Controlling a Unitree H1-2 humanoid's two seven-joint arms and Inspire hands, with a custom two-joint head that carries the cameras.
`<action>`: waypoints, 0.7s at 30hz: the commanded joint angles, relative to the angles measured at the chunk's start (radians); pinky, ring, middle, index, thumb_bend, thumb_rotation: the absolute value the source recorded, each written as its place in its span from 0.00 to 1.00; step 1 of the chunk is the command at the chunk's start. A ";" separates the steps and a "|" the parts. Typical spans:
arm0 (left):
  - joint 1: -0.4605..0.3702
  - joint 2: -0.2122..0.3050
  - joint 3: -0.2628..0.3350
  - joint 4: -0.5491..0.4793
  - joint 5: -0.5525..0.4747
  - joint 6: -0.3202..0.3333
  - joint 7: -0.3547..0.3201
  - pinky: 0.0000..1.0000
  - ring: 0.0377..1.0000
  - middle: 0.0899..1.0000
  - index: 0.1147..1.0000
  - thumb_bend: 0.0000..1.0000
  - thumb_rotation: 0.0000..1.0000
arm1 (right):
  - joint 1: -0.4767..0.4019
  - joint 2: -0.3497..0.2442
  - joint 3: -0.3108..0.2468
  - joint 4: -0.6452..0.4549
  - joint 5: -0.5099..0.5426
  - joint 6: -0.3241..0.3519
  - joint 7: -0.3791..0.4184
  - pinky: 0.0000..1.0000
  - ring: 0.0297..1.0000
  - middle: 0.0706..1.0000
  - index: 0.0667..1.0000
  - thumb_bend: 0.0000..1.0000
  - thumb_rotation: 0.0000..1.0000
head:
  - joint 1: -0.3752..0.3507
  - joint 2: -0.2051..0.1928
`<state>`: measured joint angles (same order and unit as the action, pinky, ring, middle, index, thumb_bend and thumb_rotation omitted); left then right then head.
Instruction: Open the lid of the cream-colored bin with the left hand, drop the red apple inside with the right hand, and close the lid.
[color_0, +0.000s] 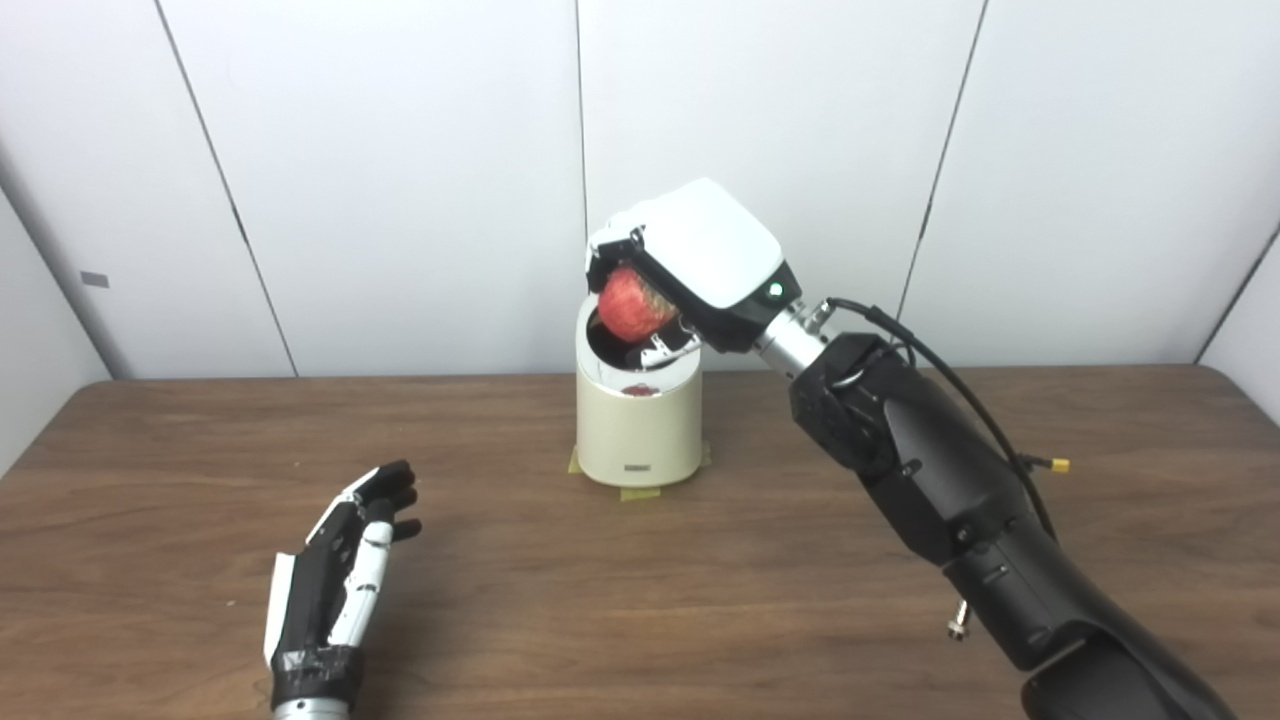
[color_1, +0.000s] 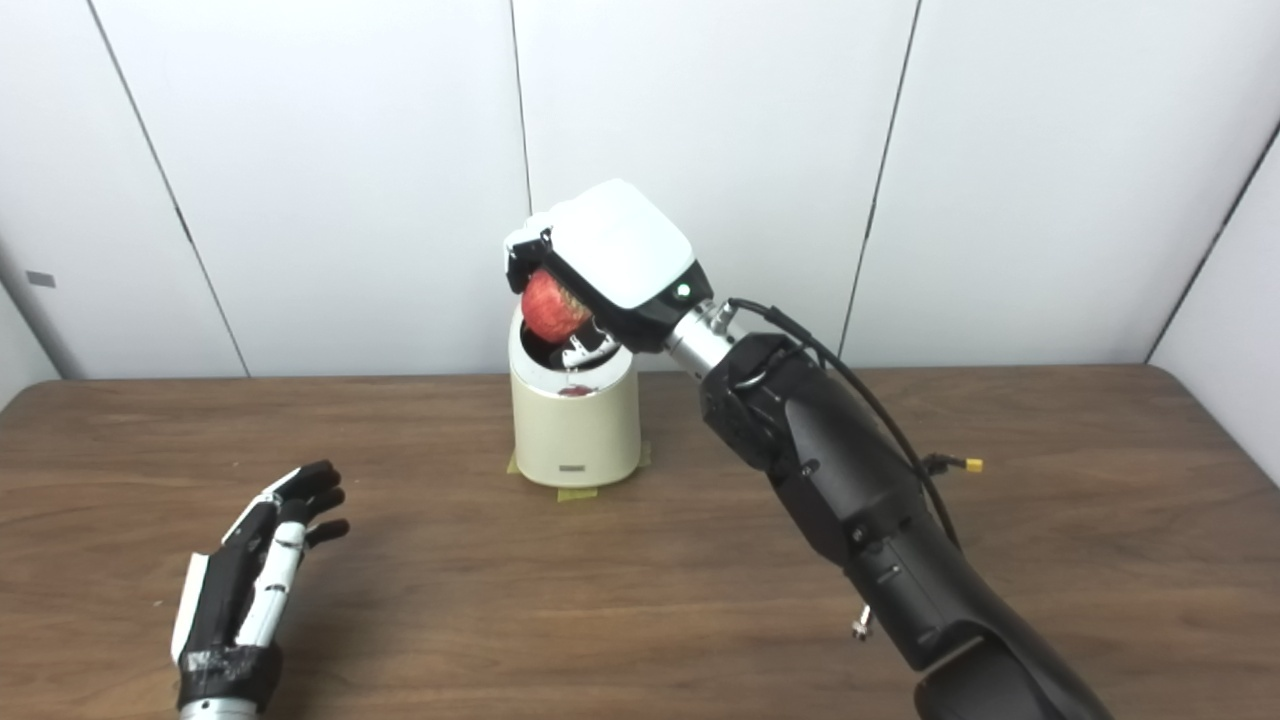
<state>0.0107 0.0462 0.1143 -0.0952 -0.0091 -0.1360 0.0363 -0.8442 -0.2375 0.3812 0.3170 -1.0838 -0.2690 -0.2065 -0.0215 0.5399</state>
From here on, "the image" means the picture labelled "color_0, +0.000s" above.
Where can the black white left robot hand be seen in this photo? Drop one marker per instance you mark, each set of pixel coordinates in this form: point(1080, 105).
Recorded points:
point(315, 600)

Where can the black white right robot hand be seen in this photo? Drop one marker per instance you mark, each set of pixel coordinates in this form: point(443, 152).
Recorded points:
point(715, 245)

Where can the red apple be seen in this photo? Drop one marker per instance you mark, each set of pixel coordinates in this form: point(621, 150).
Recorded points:
point(635, 305)

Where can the cream-colored round bin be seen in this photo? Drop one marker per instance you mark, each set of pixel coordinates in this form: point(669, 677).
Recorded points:
point(640, 430)

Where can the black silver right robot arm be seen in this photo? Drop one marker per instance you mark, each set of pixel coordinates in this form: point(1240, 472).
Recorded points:
point(950, 480)

